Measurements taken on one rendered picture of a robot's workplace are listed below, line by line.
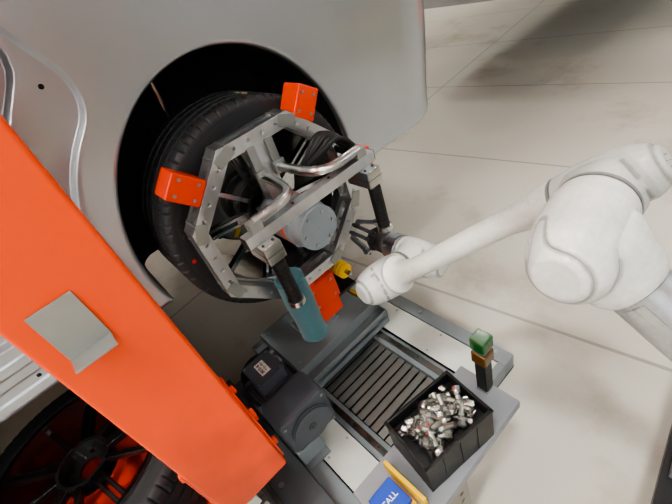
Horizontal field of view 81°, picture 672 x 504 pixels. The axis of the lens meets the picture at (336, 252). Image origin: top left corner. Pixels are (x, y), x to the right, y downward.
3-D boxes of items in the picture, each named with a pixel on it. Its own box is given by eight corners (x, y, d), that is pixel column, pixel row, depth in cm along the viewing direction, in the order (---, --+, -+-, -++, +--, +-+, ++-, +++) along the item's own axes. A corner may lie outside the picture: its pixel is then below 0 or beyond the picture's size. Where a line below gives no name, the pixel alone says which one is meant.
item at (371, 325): (337, 290, 200) (331, 276, 194) (390, 322, 175) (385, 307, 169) (259, 358, 180) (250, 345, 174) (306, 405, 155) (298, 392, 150)
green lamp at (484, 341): (478, 337, 95) (477, 326, 92) (494, 345, 92) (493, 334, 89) (469, 348, 93) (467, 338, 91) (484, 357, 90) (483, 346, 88)
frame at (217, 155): (359, 228, 149) (315, 83, 116) (372, 233, 144) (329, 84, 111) (243, 323, 127) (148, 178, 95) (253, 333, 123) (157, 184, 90)
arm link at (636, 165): (555, 160, 80) (529, 196, 74) (656, 110, 65) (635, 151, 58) (593, 209, 82) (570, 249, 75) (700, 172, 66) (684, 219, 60)
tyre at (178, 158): (332, 128, 157) (164, 52, 111) (375, 135, 141) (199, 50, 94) (286, 282, 168) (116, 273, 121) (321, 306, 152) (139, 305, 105)
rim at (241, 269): (312, 141, 153) (185, 91, 117) (353, 150, 137) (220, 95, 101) (276, 264, 161) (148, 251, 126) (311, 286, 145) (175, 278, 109)
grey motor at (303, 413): (286, 375, 169) (253, 322, 148) (353, 438, 140) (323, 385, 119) (252, 406, 162) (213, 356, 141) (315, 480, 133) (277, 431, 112)
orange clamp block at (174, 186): (195, 175, 103) (160, 166, 97) (208, 181, 97) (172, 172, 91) (188, 201, 104) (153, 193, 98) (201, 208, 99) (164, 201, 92)
